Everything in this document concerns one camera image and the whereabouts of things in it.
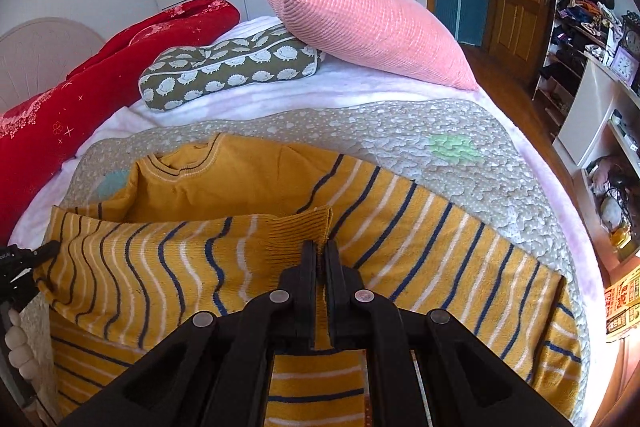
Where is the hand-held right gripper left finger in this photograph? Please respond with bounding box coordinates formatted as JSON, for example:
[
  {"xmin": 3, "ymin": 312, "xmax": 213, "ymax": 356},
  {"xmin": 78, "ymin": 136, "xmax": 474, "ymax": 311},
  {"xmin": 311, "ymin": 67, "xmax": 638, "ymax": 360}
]
[{"xmin": 60, "ymin": 241, "xmax": 318, "ymax": 427}]

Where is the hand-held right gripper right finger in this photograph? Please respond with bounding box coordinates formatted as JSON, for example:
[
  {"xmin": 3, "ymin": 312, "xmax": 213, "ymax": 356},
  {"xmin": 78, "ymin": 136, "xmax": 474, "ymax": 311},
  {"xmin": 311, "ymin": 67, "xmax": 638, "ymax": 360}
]
[{"xmin": 324, "ymin": 241, "xmax": 576, "ymax": 427}]

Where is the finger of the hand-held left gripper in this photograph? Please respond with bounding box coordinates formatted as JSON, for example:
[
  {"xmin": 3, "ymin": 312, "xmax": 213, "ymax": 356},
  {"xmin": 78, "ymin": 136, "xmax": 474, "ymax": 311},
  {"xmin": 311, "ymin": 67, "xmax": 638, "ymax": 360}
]
[{"xmin": 27, "ymin": 240, "xmax": 62, "ymax": 266}]

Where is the yellow striped knit sweater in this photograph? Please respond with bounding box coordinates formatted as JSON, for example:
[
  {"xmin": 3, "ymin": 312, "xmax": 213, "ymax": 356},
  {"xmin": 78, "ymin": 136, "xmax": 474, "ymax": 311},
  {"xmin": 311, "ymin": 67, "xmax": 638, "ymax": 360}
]
[{"xmin": 32, "ymin": 132, "xmax": 583, "ymax": 427}]

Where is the person's left hand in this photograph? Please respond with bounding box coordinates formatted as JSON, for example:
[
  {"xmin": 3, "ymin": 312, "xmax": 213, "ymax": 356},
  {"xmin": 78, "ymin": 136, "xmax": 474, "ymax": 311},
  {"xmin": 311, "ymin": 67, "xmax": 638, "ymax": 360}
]
[{"xmin": 4, "ymin": 311, "xmax": 32, "ymax": 388}]

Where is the grey quilted patterned mat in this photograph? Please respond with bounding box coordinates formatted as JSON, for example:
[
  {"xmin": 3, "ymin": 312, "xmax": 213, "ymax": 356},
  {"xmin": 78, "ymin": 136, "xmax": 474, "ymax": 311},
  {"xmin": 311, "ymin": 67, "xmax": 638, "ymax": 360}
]
[{"xmin": 20, "ymin": 98, "xmax": 593, "ymax": 427}]

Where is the red patterned quilt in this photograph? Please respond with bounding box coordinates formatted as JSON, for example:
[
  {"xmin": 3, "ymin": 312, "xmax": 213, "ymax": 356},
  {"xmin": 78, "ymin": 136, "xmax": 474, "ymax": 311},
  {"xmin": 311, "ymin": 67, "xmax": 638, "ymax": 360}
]
[{"xmin": 0, "ymin": 0, "xmax": 241, "ymax": 244}]

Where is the pale round headboard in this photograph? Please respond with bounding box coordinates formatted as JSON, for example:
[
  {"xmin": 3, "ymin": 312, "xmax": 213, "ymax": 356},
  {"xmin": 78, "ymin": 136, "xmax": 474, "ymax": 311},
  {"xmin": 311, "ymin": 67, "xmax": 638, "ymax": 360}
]
[{"xmin": 0, "ymin": 17, "xmax": 106, "ymax": 110}]

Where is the green hedgehog print pillow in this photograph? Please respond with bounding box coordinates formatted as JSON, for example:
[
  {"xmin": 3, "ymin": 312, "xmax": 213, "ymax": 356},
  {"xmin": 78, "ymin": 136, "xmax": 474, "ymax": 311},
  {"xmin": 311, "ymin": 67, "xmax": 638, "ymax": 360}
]
[{"xmin": 138, "ymin": 27, "xmax": 321, "ymax": 114}]

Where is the pink ribbed pillow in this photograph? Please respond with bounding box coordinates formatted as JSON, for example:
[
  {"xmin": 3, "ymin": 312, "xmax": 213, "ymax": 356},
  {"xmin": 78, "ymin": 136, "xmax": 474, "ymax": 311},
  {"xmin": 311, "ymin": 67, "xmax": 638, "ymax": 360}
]
[{"xmin": 257, "ymin": 0, "xmax": 481, "ymax": 92}]

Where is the yellow red printed paper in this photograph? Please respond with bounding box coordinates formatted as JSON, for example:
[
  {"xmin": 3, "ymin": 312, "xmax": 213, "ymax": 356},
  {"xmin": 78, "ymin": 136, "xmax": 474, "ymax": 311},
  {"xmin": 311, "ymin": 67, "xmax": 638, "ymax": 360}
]
[{"xmin": 604, "ymin": 267, "xmax": 640, "ymax": 335}]

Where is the white cabinet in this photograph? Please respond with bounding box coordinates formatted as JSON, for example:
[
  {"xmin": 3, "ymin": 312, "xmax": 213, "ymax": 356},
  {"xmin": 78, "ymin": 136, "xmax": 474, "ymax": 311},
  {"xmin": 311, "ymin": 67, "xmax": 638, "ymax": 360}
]
[{"xmin": 557, "ymin": 57, "xmax": 640, "ymax": 168}]

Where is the white shelf rack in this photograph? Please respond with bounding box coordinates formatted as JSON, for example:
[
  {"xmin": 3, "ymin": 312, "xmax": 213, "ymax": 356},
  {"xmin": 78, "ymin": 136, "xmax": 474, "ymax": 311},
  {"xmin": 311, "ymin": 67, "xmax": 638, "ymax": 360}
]
[{"xmin": 532, "ymin": 0, "xmax": 618, "ymax": 135}]

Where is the pink square clock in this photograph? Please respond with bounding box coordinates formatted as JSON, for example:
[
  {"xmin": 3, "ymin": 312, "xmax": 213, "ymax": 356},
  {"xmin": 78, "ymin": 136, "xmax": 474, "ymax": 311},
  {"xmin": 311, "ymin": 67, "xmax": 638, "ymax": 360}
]
[{"xmin": 611, "ymin": 46, "xmax": 640, "ymax": 86}]

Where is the dark mantel clock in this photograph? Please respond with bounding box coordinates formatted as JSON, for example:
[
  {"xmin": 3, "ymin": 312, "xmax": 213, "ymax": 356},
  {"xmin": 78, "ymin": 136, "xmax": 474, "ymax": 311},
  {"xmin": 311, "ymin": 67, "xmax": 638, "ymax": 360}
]
[{"xmin": 620, "ymin": 12, "xmax": 640, "ymax": 54}]

